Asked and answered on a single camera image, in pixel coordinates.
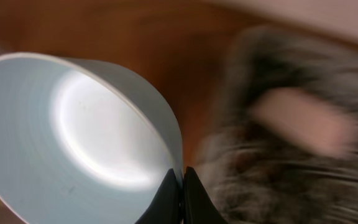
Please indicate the white pink bowl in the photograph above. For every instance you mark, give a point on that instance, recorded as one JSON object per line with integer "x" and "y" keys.
{"x": 306, "y": 122}

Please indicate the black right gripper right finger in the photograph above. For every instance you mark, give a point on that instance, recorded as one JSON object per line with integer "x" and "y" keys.
{"x": 198, "y": 207}

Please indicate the light blue bowl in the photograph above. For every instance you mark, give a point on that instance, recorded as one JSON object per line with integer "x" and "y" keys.
{"x": 83, "y": 141}

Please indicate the grey dishwasher rack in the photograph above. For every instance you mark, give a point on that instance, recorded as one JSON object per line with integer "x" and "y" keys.
{"x": 283, "y": 144}

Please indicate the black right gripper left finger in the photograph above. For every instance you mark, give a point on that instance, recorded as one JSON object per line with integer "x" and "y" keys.
{"x": 165, "y": 206}

